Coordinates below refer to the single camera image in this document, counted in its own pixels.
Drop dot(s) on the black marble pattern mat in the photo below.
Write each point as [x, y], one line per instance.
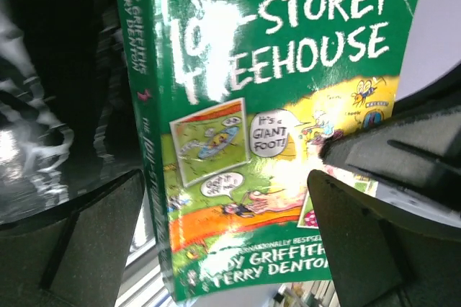
[67, 120]

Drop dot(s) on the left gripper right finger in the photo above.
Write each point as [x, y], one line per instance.
[381, 255]

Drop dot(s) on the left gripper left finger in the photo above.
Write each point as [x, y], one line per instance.
[73, 254]

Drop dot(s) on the dark green 104-Storey Treehouse book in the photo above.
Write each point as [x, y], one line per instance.
[233, 100]

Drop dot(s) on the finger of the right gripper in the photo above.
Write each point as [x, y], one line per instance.
[417, 149]

